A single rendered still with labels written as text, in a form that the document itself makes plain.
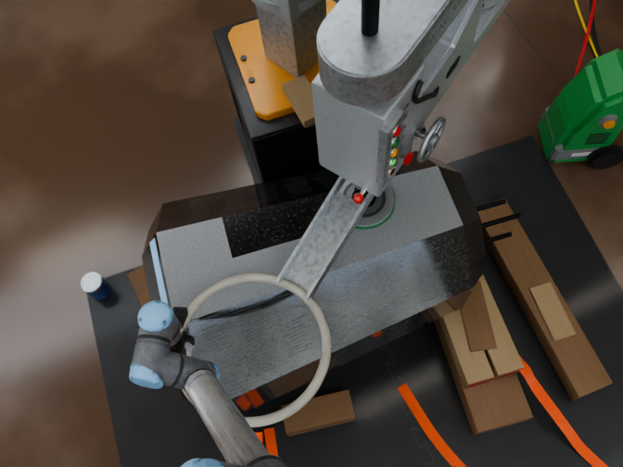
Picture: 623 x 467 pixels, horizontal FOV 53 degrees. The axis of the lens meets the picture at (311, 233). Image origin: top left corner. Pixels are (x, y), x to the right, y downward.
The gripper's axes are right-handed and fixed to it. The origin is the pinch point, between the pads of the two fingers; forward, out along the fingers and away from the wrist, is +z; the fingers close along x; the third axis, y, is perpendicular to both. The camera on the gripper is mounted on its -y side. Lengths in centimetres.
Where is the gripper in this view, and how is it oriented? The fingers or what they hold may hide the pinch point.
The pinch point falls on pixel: (182, 345)
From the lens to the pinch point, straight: 207.3
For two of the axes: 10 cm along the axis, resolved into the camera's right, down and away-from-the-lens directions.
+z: 0.1, 4.4, 9.0
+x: 10.0, 0.7, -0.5
